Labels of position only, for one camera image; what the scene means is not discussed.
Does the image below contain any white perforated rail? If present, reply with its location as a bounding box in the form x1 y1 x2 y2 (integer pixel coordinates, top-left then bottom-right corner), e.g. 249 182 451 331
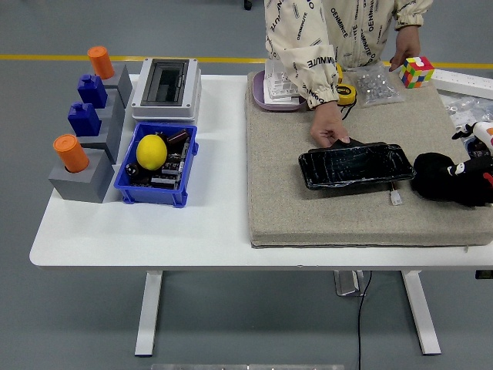
431 68 493 100

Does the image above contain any white table leg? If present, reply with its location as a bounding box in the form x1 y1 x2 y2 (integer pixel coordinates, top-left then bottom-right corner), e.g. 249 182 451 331
133 271 163 358
400 271 443 356

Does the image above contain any white connector plug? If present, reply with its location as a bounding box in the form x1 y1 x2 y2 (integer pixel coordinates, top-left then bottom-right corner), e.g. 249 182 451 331
387 180 401 207

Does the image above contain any blue bowl with capacitors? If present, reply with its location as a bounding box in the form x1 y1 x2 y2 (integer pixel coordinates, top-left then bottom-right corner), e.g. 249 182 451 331
466 136 493 159

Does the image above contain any yellow tape measure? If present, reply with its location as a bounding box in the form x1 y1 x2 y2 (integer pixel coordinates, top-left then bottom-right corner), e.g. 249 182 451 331
335 63 358 121

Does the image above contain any clear bag of metal nuts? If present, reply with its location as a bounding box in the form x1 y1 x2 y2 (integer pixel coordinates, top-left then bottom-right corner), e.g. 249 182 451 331
348 63 406 109

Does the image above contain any person's left hand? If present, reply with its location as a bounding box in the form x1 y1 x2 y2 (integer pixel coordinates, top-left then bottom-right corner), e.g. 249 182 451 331
388 29 423 73

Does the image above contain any person's right hand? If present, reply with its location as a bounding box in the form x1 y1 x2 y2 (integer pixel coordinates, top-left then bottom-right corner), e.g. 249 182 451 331
310 106 351 150

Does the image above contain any black glossy panel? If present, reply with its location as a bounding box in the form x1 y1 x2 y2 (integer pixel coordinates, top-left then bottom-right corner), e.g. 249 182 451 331
298 140 417 192

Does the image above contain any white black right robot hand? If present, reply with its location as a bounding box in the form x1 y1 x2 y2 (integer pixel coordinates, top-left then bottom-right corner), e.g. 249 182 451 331
446 121 493 186

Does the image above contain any metal bracket under table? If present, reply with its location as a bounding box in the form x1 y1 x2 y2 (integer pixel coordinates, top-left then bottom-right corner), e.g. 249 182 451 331
333 271 367 298

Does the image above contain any brown cylinder capacitor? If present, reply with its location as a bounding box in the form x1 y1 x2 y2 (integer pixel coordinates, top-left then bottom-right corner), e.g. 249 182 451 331
166 129 190 146

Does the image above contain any black circuit board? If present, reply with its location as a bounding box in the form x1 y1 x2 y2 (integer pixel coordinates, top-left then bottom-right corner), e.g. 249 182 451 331
163 136 193 174
149 169 183 190

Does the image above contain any purple tray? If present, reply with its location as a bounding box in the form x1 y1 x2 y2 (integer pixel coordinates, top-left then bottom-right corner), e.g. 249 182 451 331
252 69 309 113

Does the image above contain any person's torso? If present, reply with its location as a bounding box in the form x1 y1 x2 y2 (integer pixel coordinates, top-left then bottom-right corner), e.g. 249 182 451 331
264 0 401 74

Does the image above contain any yellow lemon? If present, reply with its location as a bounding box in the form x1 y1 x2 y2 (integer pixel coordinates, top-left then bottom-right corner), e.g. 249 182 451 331
136 133 169 171

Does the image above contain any black floor cable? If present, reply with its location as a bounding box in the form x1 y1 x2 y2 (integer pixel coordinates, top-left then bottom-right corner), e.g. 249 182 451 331
357 271 374 370

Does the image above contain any white plastic frame part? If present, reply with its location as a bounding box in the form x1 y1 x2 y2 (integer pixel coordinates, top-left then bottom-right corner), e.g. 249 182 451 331
263 58 305 107

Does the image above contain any grey electrical enclosure box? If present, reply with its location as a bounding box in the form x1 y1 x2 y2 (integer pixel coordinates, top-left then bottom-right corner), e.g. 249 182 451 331
130 57 203 123

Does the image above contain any black rag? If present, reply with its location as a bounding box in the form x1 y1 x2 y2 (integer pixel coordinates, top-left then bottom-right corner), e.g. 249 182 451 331
410 152 493 209

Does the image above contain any grey-brown mat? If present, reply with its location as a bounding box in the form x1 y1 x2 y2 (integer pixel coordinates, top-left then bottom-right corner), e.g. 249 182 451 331
245 70 493 250

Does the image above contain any multicoloured puzzle cube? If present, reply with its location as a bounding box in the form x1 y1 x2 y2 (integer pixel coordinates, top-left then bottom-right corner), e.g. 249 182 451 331
398 56 435 89

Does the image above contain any grey holder block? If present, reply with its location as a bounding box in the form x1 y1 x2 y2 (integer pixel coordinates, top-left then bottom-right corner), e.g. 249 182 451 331
48 150 116 204
79 111 125 165
94 87 128 130
100 63 134 109

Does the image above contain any orange cylinder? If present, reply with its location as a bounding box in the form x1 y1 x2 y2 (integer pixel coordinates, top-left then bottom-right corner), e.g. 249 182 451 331
52 133 90 173
87 45 116 80

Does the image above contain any blue block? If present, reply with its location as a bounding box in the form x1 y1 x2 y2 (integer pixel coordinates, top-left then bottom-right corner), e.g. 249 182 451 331
76 74 108 109
67 102 102 138

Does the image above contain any blue plastic bin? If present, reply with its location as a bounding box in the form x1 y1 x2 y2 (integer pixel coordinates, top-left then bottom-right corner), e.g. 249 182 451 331
113 122 200 209

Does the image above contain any clear bag of small parts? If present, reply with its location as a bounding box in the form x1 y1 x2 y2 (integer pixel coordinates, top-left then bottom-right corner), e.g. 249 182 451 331
438 94 493 130

